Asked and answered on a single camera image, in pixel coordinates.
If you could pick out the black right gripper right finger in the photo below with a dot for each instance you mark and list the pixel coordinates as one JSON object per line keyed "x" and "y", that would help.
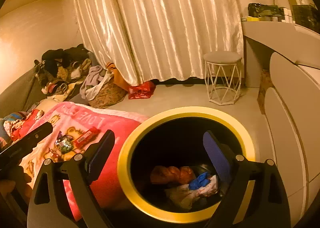
{"x": 253, "y": 193}

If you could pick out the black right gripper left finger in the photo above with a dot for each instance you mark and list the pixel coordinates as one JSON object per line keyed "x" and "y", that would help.
{"x": 49, "y": 206}

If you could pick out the blue wrapper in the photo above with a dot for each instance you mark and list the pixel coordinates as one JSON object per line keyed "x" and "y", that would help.
{"x": 201, "y": 181}

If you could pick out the red crinkled plastic bag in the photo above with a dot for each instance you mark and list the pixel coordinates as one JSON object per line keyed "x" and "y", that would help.
{"x": 164, "y": 175}

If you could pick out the white red plastic bag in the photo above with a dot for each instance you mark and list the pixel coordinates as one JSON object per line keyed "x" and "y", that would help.
{"x": 184, "y": 198}

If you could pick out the yellow rimmed black trash bin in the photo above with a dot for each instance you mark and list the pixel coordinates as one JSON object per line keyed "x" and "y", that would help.
{"x": 174, "y": 138}

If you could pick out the red floral pillow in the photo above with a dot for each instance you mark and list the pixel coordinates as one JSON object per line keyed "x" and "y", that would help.
{"x": 17, "y": 124}

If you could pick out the green black snack packet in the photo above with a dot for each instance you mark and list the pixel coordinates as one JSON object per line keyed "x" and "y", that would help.
{"x": 64, "y": 143}

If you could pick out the red snack bar wrapper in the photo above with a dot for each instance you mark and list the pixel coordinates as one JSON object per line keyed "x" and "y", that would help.
{"x": 86, "y": 137}

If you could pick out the pink cartoon fleece blanket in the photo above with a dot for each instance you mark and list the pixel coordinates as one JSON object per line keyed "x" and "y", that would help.
{"x": 75, "y": 128}

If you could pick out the woven laundry basket with clothes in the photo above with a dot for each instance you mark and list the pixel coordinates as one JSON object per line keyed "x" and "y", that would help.
{"x": 99, "y": 90}

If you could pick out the pile of clothes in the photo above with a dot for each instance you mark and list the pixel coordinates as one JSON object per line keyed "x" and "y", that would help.
{"x": 61, "y": 73}

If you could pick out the orange bag by curtain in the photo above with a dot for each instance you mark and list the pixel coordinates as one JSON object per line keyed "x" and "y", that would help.
{"x": 118, "y": 79}

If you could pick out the red gift bag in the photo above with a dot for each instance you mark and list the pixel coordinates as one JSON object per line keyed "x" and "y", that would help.
{"x": 141, "y": 91}

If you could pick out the white dressing table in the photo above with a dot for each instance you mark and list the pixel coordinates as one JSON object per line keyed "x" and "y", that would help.
{"x": 282, "y": 61}

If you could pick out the cream satin curtain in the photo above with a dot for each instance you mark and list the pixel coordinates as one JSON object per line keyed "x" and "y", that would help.
{"x": 159, "y": 39}

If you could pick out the white wire frame stool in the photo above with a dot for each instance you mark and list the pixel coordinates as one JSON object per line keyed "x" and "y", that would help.
{"x": 222, "y": 76}

